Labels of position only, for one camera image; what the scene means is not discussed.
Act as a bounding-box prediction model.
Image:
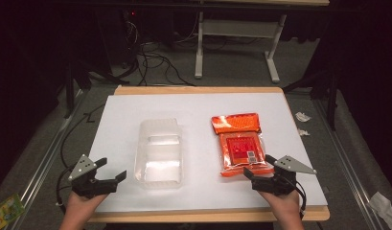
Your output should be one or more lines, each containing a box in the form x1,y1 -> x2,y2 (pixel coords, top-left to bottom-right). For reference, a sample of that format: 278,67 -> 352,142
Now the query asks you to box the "white desk frame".
194,9 -> 288,84

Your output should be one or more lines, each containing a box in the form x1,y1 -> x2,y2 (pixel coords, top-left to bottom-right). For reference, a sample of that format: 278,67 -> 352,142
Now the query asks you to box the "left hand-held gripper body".
68,153 -> 119,199

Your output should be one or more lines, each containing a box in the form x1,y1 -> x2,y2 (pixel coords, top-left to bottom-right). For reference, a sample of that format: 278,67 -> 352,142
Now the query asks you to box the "person's right hand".
258,190 -> 302,219

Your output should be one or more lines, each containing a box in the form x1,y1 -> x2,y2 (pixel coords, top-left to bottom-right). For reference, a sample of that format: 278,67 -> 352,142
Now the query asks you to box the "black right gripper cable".
286,173 -> 309,220

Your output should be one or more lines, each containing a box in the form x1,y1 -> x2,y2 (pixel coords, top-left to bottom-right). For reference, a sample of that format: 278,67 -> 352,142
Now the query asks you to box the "green printed packet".
0,193 -> 27,230

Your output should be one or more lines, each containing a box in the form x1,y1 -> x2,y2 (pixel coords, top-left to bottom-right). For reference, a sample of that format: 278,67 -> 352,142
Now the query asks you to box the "orange snack packet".
210,112 -> 276,178

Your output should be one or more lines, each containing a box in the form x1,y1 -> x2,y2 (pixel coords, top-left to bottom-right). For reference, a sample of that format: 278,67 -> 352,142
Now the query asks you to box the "metal floor rail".
8,89 -> 86,230
312,99 -> 386,230

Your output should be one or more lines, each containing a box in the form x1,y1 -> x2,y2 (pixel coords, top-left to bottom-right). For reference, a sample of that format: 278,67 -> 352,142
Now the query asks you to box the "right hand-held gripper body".
251,154 -> 318,196

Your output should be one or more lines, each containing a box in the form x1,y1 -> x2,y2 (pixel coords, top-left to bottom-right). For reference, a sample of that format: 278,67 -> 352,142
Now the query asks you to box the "white table mat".
87,92 -> 329,214

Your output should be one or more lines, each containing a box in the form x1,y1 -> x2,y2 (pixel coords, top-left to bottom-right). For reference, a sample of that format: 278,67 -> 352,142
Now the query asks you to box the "white crumpled cloth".
368,191 -> 392,230

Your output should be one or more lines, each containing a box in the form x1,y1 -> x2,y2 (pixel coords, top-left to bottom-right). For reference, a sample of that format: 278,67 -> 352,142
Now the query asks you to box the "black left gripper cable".
55,166 -> 77,214

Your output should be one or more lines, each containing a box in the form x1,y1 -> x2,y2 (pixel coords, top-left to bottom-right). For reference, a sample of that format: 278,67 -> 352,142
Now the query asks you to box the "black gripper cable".
55,166 -> 77,214
286,173 -> 309,220

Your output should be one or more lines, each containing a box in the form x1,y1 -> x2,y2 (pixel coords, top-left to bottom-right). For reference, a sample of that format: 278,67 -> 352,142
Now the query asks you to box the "clear plastic container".
133,118 -> 184,190

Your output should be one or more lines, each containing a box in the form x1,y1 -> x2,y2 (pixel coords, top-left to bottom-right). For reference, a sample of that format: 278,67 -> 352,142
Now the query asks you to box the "person's left hand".
65,191 -> 108,216

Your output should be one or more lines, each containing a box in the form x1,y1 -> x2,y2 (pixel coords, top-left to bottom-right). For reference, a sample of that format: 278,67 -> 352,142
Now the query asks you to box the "bundle of black floor cables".
120,18 -> 197,87

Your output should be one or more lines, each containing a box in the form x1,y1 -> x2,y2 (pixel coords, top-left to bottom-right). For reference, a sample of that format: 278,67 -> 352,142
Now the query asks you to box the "black stand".
62,58 -> 122,120
282,68 -> 341,131

